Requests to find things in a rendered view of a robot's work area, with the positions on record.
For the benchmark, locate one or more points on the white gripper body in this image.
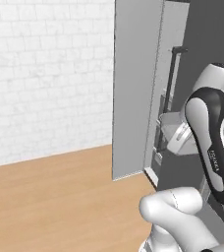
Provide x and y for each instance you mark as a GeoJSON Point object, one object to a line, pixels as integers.
{"type": "Point", "coordinates": [182, 141]}

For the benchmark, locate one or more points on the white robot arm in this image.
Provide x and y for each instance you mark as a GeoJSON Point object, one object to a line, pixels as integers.
{"type": "Point", "coordinates": [182, 216]}

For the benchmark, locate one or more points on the grey freezer door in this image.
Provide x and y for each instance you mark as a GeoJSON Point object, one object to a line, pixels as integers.
{"type": "Point", "coordinates": [133, 88]}

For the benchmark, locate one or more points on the pale grey door shelf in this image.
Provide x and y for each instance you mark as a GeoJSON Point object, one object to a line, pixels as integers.
{"type": "Point", "coordinates": [170, 118]}

